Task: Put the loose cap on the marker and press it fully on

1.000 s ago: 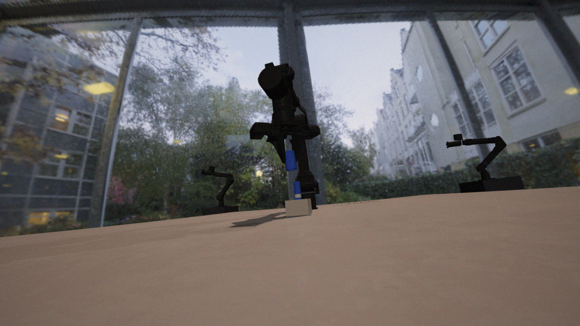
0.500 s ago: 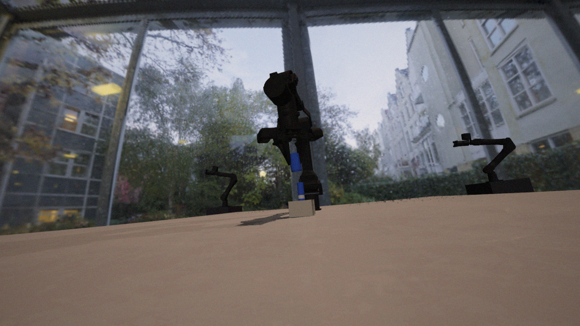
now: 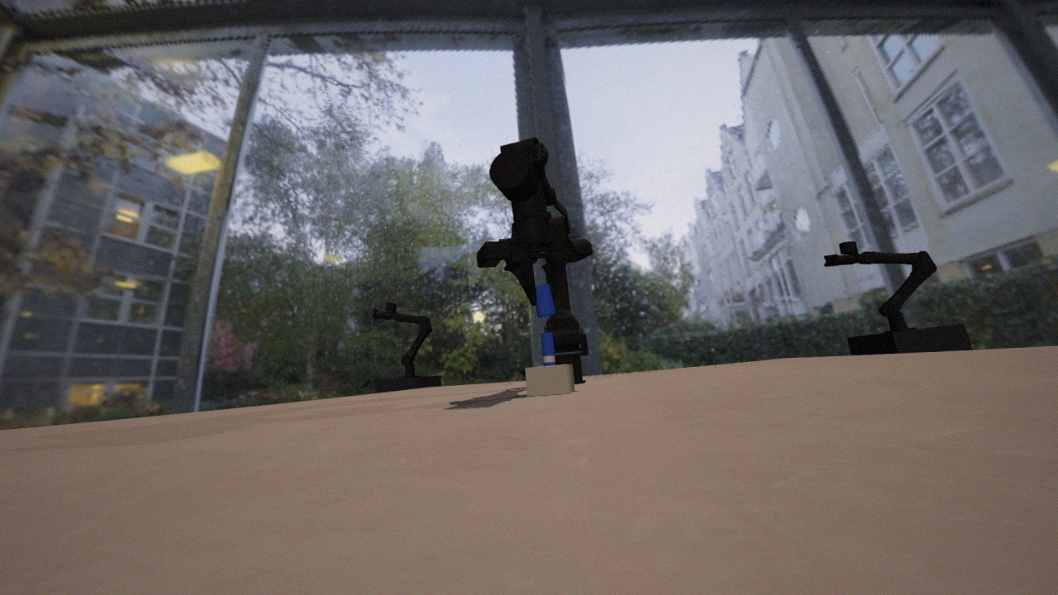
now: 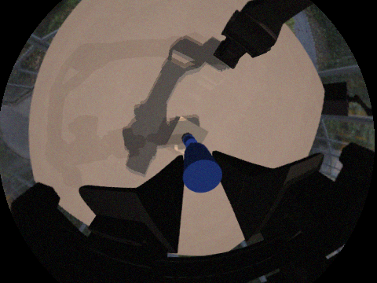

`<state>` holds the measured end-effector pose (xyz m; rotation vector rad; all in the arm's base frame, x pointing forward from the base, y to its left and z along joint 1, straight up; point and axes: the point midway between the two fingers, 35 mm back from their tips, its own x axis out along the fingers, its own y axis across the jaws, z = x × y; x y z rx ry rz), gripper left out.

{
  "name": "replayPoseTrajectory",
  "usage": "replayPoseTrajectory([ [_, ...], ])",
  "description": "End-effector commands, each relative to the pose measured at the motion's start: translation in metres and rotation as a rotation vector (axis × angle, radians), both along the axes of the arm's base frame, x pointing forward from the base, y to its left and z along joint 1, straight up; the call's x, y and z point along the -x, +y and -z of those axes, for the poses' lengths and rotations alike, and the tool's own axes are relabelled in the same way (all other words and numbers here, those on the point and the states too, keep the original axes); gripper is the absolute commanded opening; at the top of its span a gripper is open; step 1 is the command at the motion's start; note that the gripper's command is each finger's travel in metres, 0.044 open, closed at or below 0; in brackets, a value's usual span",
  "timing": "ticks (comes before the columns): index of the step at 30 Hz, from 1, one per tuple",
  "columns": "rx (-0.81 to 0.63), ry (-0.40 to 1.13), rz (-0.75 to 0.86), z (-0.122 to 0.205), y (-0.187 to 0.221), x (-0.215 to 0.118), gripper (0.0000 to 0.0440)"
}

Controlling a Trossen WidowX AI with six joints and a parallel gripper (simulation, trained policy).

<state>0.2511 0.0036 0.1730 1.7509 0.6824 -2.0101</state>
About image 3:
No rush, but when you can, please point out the beige square block with hole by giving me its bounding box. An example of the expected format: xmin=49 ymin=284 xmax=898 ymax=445
xmin=525 ymin=364 xmax=574 ymax=397

